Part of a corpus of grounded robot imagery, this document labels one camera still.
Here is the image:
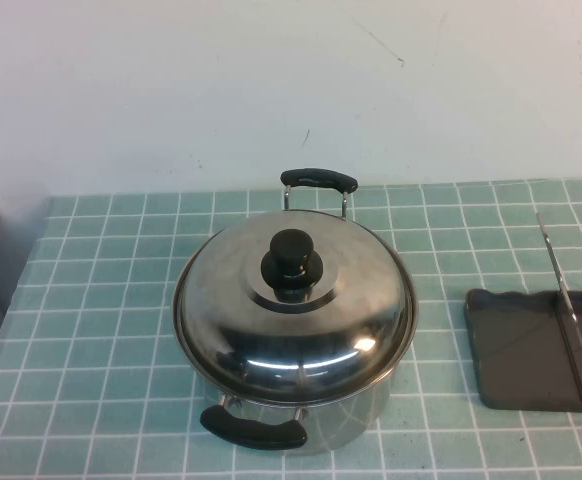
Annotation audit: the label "steel pot lid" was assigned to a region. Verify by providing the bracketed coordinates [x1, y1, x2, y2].
[173, 207, 416, 404]

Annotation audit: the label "teal grid tablecloth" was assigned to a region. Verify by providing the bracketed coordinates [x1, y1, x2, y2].
[0, 178, 582, 480]

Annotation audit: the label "stainless steel pot, black handles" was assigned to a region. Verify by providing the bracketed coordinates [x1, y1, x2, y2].
[171, 167, 417, 457]

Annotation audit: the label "black lid rack, metal wire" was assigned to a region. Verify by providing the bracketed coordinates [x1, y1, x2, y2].
[464, 212, 582, 414]

